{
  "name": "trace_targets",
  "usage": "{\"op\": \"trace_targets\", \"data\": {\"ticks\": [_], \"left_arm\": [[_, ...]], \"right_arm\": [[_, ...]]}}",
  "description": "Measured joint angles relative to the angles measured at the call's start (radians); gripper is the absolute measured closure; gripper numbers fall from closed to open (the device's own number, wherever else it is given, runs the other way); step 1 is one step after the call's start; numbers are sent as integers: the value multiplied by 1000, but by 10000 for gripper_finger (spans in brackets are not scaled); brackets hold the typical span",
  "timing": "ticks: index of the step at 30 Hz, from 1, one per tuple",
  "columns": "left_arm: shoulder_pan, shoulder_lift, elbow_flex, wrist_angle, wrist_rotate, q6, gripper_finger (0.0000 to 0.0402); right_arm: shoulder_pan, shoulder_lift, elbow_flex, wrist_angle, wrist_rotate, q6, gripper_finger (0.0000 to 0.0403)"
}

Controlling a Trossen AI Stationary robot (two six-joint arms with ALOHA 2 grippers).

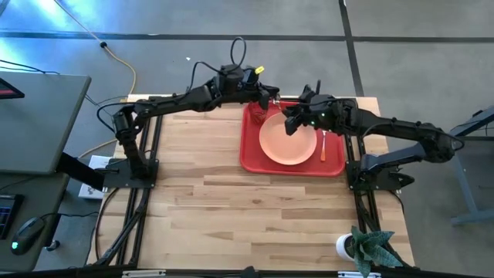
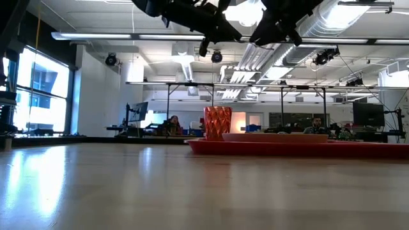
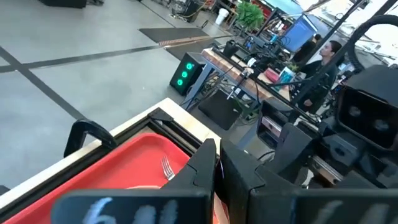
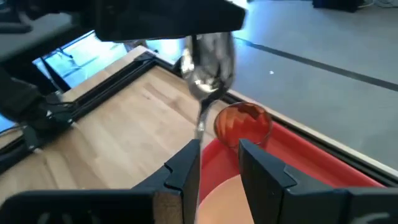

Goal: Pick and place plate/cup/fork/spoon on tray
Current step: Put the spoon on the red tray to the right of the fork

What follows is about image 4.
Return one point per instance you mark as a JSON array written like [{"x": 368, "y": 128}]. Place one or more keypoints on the amber faceted translucent cup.
[{"x": 242, "y": 123}]

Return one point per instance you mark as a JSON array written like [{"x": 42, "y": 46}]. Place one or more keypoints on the black table frame rail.
[{"x": 115, "y": 84}]

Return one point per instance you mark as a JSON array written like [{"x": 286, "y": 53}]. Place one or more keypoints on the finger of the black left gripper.
[{"x": 168, "y": 17}]

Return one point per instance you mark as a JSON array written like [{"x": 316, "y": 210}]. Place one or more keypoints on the silver metal spoon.
[{"x": 206, "y": 77}]

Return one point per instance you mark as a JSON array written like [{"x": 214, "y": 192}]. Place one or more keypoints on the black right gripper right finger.
[{"x": 280, "y": 193}]

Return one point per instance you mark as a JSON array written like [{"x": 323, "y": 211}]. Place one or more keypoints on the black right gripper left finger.
[{"x": 174, "y": 199}]

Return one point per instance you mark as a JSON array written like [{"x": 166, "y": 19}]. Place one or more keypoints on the red plastic tray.
[{"x": 298, "y": 161}]

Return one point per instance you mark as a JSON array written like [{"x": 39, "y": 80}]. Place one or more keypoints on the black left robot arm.
[{"x": 18, "y": 96}]

